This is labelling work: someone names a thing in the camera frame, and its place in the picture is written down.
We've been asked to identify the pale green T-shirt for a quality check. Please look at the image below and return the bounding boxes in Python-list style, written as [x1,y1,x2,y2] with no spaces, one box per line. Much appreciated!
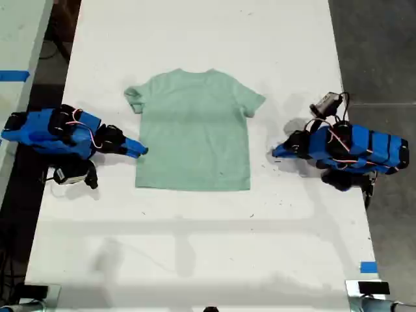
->
[123,68,267,192]

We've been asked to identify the long blue tape strip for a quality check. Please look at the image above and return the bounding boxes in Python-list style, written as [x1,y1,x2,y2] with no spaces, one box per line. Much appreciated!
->
[0,70,31,83]

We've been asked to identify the small black box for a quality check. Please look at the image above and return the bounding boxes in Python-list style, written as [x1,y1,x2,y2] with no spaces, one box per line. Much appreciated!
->
[357,281,391,296]
[21,284,50,298]

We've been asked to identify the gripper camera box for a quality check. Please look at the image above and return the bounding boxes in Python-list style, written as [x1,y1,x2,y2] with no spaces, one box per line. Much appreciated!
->
[309,92,344,117]
[53,161,99,190]

